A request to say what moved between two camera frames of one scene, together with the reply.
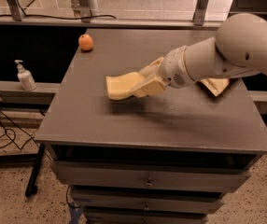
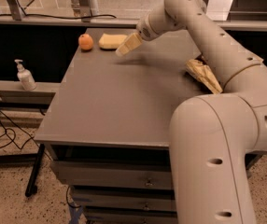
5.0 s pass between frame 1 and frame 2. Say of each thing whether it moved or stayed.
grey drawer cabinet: stayed
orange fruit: stayed
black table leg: stayed
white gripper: moved
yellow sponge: moved
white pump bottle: stayed
